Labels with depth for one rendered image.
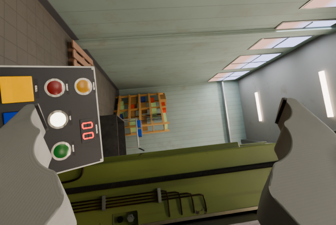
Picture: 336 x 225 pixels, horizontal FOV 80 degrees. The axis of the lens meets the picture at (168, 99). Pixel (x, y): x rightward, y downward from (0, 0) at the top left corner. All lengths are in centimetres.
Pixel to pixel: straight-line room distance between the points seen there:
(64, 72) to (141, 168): 50
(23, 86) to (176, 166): 64
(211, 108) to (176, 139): 228
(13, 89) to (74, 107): 17
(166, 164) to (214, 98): 947
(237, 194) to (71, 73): 80
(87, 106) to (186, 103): 927
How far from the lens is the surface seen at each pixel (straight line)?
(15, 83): 72
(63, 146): 74
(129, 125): 774
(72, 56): 416
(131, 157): 138
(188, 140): 990
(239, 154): 101
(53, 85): 72
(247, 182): 101
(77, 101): 74
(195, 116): 996
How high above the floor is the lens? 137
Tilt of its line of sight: 6 degrees up
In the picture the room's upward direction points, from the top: 85 degrees clockwise
